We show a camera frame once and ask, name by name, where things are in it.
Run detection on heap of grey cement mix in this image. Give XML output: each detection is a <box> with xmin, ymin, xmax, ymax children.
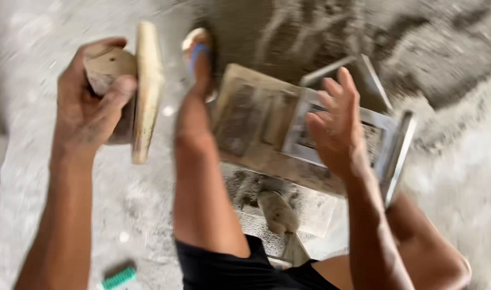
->
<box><xmin>155</xmin><ymin>0</ymin><xmax>491</xmax><ymax>155</ymax></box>

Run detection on person's right hand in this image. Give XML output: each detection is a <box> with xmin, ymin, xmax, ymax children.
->
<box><xmin>305</xmin><ymin>66</ymin><xmax>372</xmax><ymax>180</ymax></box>

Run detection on dusty wooden board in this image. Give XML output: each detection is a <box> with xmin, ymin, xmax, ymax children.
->
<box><xmin>210</xmin><ymin>63</ymin><xmax>348</xmax><ymax>198</ymax></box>

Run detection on metal mould frame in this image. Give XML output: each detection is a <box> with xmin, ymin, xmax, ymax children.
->
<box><xmin>281</xmin><ymin>53</ymin><xmax>418</xmax><ymax>208</ymax></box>

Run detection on black shorts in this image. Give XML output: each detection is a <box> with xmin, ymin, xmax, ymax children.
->
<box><xmin>175</xmin><ymin>235</ymin><xmax>341</xmax><ymax>290</ymax></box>

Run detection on person's right leg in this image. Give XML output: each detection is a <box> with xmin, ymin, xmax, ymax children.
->
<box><xmin>312</xmin><ymin>191</ymin><xmax>472</xmax><ymax>290</ymax></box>

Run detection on person's leg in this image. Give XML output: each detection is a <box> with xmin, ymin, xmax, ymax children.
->
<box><xmin>312</xmin><ymin>191</ymin><xmax>472</xmax><ymax>290</ymax></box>
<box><xmin>173</xmin><ymin>34</ymin><xmax>252</xmax><ymax>258</ymax></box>

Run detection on person's left leg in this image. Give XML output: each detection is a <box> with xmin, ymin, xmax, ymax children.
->
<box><xmin>173</xmin><ymin>34</ymin><xmax>252</xmax><ymax>258</ymax></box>

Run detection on wooden tamper with round handle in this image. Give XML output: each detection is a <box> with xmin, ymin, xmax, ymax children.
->
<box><xmin>84</xmin><ymin>21</ymin><xmax>164</xmax><ymax>165</ymax></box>

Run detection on person's left hand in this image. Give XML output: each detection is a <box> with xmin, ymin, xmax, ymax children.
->
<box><xmin>54</xmin><ymin>37</ymin><xmax>138</xmax><ymax>152</ymax></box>

